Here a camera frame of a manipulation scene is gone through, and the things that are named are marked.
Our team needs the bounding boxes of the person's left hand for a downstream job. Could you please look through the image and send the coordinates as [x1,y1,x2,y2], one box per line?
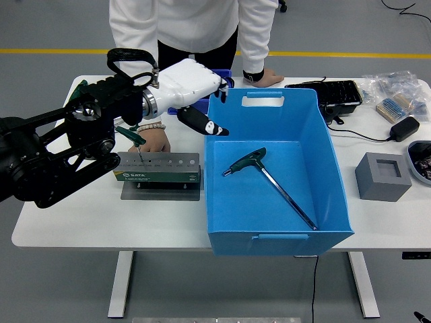
[242,68,286,88]

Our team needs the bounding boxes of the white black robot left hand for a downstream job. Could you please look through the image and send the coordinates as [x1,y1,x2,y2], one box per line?
[147,59,230,137]

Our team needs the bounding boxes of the person's right hand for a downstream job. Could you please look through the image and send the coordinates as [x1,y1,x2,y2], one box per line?
[127,127,171,154]

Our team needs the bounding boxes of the small green T-handle hex key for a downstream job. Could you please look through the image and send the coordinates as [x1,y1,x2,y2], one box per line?
[114,125,147,164]

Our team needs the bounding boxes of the green steel hex key stand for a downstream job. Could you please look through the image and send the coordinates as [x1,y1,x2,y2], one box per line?
[112,151,203,202]

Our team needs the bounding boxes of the large green T-handle hex key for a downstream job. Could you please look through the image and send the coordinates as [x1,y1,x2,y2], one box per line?
[222,147,319,231]

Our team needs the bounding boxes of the large light blue plastic box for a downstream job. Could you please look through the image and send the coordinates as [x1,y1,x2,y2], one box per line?
[204,87,355,256]

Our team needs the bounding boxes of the small dark blue parts bin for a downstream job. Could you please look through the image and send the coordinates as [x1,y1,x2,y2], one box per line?
[167,69,234,116]

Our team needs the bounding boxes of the person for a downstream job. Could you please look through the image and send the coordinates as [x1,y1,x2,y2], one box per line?
[108,0,286,89]

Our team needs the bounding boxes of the white table leg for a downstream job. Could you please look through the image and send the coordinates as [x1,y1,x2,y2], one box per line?
[347,251,380,320]
[107,251,135,320]

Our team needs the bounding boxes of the black plastic tray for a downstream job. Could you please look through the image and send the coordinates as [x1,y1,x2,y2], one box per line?
[285,79,364,117]

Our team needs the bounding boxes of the clear plastic bags with parts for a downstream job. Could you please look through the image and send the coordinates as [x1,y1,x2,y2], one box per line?
[362,69,431,122]

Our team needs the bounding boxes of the taped resistor strip bundle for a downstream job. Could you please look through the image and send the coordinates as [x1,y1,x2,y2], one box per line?
[375,93,416,124]

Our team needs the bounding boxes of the grey foam block with recess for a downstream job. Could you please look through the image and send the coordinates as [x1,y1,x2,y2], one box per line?
[354,151,413,203]

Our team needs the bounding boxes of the black power adapter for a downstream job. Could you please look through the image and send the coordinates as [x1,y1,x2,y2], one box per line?
[389,116,421,143]

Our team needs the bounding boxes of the grey oval dish with parts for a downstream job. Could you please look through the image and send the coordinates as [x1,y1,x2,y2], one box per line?
[406,140,431,186]

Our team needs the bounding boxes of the black strap loop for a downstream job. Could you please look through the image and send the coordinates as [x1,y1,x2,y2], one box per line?
[323,104,346,126]

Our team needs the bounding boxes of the black hanging power cable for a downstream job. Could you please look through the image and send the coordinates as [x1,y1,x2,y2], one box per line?
[311,254,320,323]

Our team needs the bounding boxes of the black adapter cable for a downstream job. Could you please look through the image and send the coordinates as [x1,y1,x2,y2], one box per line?
[326,124,393,142]

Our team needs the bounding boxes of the black floor cable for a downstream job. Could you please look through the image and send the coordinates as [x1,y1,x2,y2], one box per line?
[381,0,431,21]

